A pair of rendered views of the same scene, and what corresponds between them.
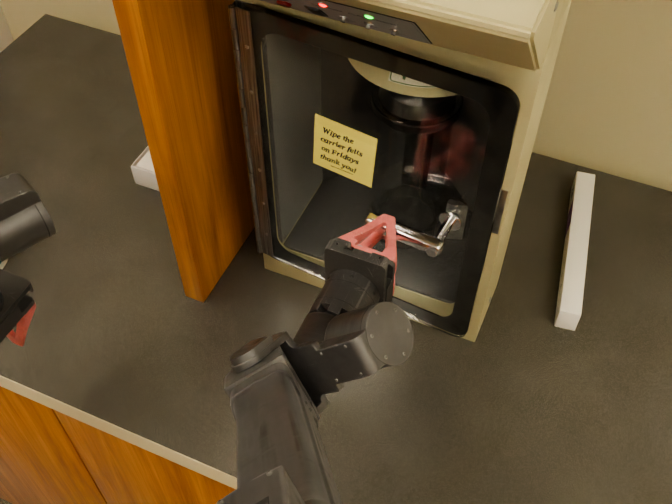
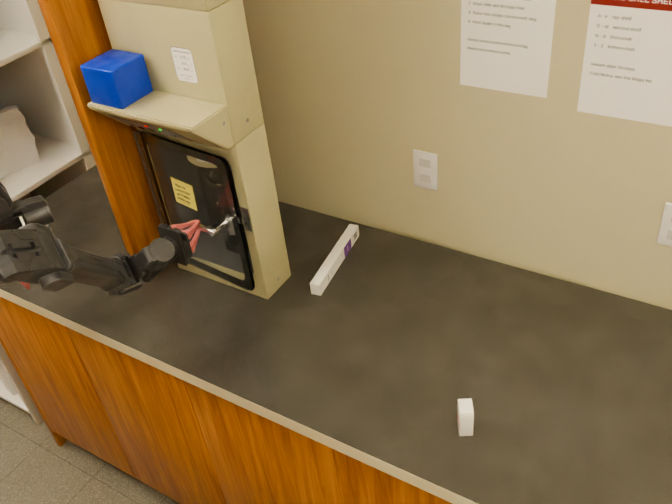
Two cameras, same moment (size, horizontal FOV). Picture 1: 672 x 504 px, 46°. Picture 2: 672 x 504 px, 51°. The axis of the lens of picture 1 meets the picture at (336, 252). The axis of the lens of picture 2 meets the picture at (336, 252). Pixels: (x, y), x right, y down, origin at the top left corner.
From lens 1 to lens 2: 105 cm
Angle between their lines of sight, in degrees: 15
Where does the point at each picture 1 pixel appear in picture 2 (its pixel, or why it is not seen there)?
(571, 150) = (359, 216)
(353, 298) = not seen: hidden behind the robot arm
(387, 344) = (159, 253)
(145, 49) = (97, 148)
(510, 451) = (265, 343)
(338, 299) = not seen: hidden behind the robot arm
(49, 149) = (93, 216)
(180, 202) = (122, 221)
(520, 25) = (189, 127)
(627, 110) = (375, 191)
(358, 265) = (169, 233)
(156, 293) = not seen: hidden behind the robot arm
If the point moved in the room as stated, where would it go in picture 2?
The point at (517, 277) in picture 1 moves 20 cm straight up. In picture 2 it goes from (302, 273) to (293, 214)
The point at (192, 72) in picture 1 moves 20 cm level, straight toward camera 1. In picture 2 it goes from (125, 161) to (112, 205)
